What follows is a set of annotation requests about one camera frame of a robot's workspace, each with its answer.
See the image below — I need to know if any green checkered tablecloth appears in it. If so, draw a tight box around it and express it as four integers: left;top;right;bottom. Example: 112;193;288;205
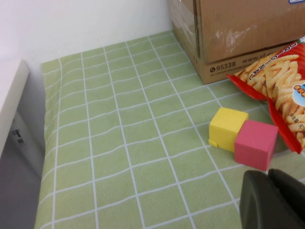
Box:
33;30;305;229

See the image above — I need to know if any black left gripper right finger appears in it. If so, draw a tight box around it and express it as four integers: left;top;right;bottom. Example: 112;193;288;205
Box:
268;168;305;217

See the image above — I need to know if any cardboard box with express print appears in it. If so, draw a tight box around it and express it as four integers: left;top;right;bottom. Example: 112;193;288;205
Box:
166;0;305;85

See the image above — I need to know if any white side table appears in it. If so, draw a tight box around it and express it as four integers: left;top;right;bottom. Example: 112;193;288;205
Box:
0;59;47;229

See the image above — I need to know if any yellow foam cube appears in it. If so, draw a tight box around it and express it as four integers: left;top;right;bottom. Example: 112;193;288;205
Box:
208;106;250;153

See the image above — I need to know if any red shrimp sticks bag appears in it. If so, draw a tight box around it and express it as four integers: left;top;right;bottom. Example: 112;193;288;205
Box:
225;40;305;155

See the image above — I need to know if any pink foam cube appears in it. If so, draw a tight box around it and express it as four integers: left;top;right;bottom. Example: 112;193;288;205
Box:
234;119;279;171

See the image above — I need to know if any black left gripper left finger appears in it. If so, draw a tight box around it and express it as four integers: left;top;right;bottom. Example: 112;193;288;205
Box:
239;169;305;229

